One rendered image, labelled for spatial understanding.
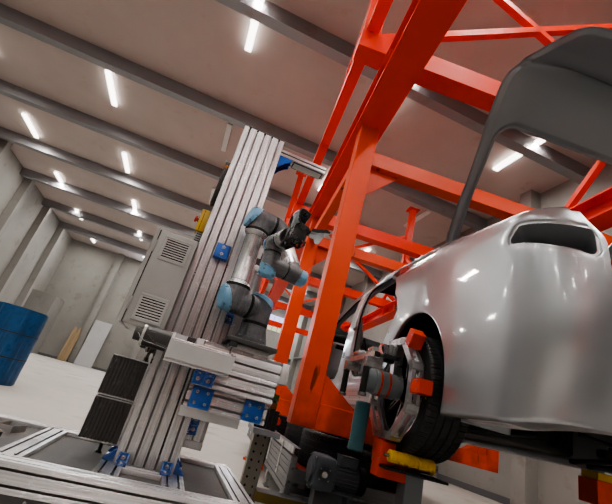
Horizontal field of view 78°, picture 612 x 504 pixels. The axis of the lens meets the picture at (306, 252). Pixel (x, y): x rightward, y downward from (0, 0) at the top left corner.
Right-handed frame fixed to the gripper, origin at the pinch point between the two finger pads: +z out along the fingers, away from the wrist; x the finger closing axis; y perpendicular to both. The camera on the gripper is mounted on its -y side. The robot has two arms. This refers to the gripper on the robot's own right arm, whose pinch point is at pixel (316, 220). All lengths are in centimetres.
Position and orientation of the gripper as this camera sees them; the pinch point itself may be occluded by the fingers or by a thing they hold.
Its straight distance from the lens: 139.6
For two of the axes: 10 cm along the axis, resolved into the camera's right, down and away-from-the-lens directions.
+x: -7.6, -5.2, -3.8
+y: -3.5, 8.3, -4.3
